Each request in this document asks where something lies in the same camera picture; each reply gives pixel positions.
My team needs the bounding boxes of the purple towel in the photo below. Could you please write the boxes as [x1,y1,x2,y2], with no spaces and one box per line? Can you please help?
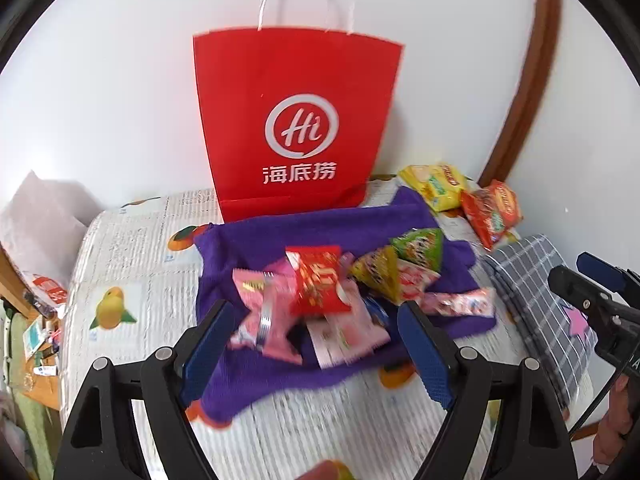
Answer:
[193,185,497,424]

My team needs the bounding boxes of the fruit print tablecloth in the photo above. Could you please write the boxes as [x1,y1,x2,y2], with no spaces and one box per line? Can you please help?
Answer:
[61,181,494,479]

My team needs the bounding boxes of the white strawberry bear packet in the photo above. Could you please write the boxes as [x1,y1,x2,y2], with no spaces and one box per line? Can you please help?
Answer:
[419,287,496,318]

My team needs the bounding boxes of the red paper shopping bag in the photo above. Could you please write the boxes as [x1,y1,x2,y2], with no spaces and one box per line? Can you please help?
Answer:
[193,0,404,222]

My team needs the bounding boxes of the yellow snack packet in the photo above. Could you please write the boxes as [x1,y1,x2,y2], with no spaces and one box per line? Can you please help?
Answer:
[350,245,400,304]

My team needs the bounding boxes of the white paper sheet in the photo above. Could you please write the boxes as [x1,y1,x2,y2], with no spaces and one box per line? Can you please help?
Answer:
[1,172,102,287]

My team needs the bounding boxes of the pink peach candy packet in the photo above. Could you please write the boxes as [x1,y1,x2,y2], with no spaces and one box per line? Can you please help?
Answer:
[229,269,303,365]

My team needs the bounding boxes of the right hand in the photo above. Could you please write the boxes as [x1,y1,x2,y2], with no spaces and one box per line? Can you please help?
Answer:
[593,374,632,467]

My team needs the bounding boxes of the blue cookie snack packet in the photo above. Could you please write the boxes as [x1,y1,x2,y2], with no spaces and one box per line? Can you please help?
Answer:
[363,297,390,327]

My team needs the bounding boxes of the light pink wafer packet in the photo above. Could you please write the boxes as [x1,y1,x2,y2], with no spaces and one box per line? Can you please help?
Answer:
[307,280,390,370]

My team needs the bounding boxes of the green snack packet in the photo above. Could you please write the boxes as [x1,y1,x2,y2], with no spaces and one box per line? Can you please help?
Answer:
[390,228,444,272]

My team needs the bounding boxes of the brown wooden door frame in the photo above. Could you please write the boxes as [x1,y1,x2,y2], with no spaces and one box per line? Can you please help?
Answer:
[478,0,562,186]

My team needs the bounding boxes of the left hand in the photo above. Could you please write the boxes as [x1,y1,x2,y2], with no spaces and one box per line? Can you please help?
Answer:
[296,460,348,480]

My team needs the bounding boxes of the red candy packet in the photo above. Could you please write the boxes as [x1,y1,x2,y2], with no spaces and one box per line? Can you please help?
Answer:
[285,245,352,316]

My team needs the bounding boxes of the orange chips bag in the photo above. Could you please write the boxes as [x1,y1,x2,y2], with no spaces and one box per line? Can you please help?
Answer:
[460,180,524,250]

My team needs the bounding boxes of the white lychee jelly packet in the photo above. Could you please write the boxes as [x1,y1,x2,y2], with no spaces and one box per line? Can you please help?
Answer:
[397,259,440,306]

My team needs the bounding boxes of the yellow chips bag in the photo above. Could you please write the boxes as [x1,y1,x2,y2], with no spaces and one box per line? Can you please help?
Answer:
[398,162,466,212]

